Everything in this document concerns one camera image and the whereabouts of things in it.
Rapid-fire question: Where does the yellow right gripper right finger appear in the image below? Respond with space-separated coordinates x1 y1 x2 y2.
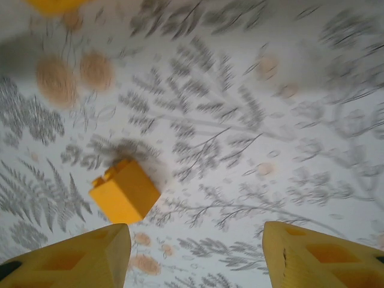
262 221 384 288

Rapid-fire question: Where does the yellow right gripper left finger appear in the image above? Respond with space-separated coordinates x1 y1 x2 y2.
0 223 132 288

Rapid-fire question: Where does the orange lego brick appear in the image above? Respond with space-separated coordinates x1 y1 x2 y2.
89 158 163 225

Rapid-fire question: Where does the floral patterned tablecloth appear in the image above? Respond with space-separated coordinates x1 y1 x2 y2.
0 0 384 288

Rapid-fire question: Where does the yellow rectangular container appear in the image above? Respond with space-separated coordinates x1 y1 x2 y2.
23 0 91 16

